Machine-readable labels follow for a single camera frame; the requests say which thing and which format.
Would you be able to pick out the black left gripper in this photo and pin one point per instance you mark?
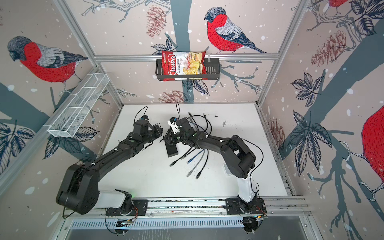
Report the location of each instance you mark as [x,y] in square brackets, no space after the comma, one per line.
[158,133]

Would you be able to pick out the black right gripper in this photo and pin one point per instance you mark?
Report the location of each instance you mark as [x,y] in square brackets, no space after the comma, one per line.
[171,137]

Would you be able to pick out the black network switch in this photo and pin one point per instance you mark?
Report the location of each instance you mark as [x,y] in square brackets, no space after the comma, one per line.
[171,148]

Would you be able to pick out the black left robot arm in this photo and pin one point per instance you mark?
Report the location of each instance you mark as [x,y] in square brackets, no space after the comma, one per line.
[79,190]

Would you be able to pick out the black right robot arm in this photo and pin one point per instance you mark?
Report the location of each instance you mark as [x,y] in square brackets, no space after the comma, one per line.
[238,157]

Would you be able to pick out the red cassava chips bag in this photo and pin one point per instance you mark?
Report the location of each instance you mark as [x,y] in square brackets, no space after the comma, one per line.
[182,63]

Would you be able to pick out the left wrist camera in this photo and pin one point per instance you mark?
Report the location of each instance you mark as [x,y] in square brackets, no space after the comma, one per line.
[141,125]

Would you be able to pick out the black wall basket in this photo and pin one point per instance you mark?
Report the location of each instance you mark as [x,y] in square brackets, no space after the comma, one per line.
[212,68]

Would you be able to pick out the white wire mesh shelf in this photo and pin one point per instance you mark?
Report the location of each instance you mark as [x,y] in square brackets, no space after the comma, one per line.
[81,102]

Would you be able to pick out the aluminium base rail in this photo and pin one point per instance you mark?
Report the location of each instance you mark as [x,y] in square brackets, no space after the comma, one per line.
[153,214]

